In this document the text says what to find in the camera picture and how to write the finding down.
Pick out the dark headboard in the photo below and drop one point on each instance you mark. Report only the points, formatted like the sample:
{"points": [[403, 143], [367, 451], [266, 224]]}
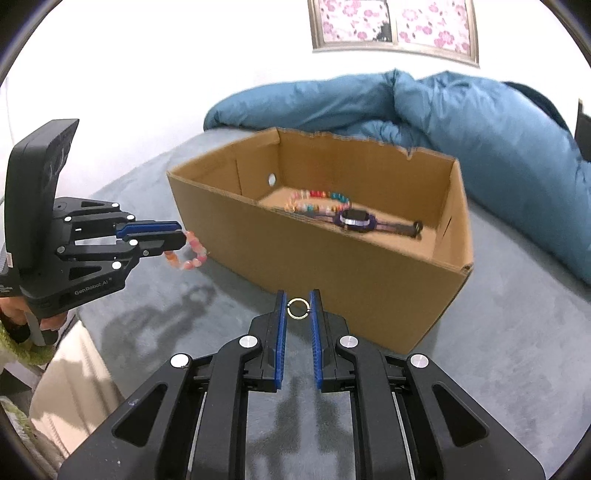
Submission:
{"points": [[584, 134]]}

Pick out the purple smartwatch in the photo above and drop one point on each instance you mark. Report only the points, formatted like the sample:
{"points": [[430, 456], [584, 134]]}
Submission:
{"points": [[355, 219]]}

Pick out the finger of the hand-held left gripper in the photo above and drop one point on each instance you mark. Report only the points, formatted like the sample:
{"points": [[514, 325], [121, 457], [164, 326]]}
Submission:
{"points": [[161, 242], [147, 227]]}

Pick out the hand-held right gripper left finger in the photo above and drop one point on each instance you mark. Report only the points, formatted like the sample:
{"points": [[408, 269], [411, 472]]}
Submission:
{"points": [[279, 341]]}

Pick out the cream ribbed pants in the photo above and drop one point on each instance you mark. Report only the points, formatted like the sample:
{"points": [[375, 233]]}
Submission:
{"points": [[78, 392]]}

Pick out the blue duvet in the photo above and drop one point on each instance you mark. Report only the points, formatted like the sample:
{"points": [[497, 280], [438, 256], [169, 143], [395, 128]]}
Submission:
{"points": [[461, 124]]}

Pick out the person's left hand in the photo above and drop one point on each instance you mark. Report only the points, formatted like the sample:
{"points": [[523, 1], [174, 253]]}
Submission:
{"points": [[11, 311]]}

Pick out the person's left forearm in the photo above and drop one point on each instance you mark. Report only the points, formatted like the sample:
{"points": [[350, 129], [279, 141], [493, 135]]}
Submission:
{"points": [[23, 350]]}

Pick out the floral framed window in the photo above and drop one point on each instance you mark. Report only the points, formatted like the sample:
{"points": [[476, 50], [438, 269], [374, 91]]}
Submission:
{"points": [[392, 23]]}

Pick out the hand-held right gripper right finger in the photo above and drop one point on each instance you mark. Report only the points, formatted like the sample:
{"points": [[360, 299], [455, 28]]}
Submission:
{"points": [[316, 341]]}

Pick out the brown cardboard box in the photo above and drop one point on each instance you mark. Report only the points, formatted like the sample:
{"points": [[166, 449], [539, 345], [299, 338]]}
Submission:
{"points": [[346, 277]]}

